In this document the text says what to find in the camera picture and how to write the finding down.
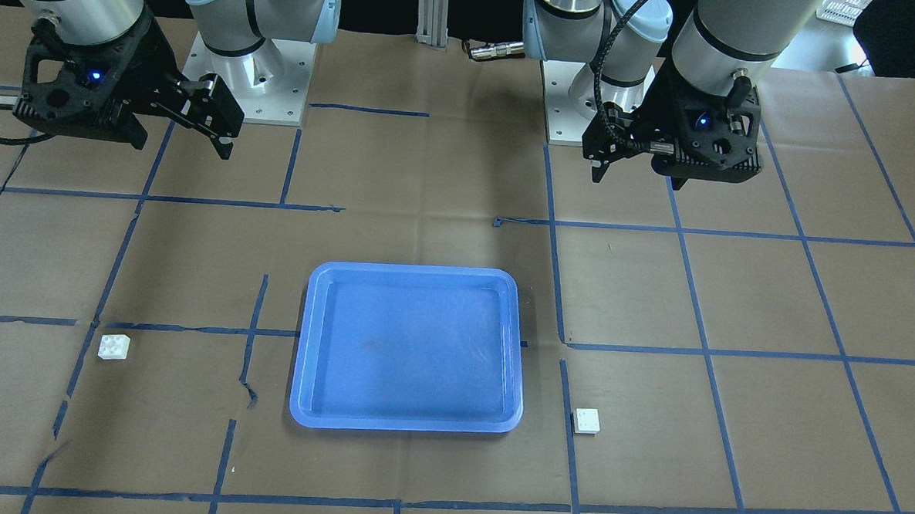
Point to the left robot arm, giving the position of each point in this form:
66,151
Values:
620,39

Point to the aluminium frame post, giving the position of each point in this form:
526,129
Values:
431,28

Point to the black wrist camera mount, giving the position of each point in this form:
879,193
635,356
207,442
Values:
97,91
706,137

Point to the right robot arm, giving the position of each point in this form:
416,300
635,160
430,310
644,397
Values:
229,28

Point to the blue plastic tray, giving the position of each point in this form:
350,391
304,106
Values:
404,347

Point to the metal cable connector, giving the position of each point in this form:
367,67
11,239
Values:
490,52

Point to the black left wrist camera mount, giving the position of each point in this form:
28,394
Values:
706,137

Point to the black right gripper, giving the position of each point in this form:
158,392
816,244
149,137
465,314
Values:
146,64

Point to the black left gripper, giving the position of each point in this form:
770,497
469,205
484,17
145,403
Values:
659,104

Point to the white storage basket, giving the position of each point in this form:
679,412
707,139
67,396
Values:
842,12

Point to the white block with studs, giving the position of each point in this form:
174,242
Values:
113,346

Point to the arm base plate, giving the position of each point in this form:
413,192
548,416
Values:
569,102
270,84

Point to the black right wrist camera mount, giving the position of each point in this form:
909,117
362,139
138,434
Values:
97,91

